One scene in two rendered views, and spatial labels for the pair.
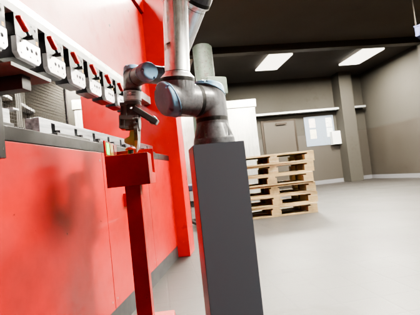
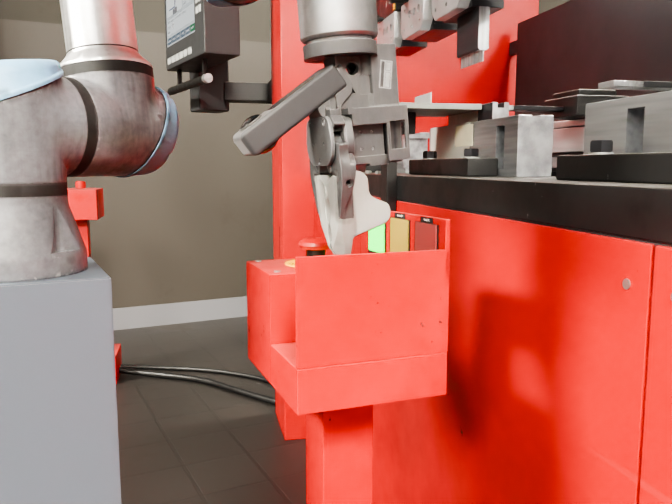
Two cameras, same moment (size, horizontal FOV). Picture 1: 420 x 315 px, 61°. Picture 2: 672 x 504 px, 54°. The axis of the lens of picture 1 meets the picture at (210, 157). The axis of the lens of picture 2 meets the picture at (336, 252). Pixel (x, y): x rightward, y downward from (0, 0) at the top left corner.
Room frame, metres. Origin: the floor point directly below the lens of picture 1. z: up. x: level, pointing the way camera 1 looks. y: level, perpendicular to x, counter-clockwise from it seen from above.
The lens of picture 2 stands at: (2.11, 0.09, 0.89)
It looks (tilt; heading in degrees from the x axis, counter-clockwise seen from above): 7 degrees down; 162
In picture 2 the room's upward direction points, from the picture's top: straight up
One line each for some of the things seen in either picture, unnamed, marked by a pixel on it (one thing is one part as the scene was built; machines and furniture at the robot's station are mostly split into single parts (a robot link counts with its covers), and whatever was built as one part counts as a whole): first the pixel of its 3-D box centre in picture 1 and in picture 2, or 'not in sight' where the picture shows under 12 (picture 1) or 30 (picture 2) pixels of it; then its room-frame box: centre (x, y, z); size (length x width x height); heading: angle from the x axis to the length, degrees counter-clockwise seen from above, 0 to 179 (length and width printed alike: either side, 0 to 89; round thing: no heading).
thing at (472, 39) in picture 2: not in sight; (472, 39); (0.99, 0.73, 1.13); 0.10 x 0.02 x 0.10; 174
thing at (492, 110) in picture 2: not in sight; (476, 115); (1.02, 0.73, 0.98); 0.20 x 0.03 x 0.03; 174
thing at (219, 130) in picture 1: (213, 131); (13, 227); (1.31, -0.02, 0.82); 0.15 x 0.15 x 0.10
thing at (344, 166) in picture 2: not in sight; (339, 172); (1.52, 0.29, 0.89); 0.05 x 0.02 x 0.09; 3
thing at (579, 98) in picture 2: not in sight; (550, 104); (1.01, 0.89, 1.01); 0.26 x 0.12 x 0.05; 84
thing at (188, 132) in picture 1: (218, 154); not in sight; (8.75, -0.21, 1.15); 1.79 x 1.41 x 2.30; 97
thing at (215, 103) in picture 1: (208, 100); (12, 120); (1.31, -0.02, 0.94); 0.13 x 0.12 x 0.14; 128
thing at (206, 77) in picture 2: not in sight; (188, 77); (-0.30, 0.34, 1.20); 0.45 x 0.03 x 0.08; 11
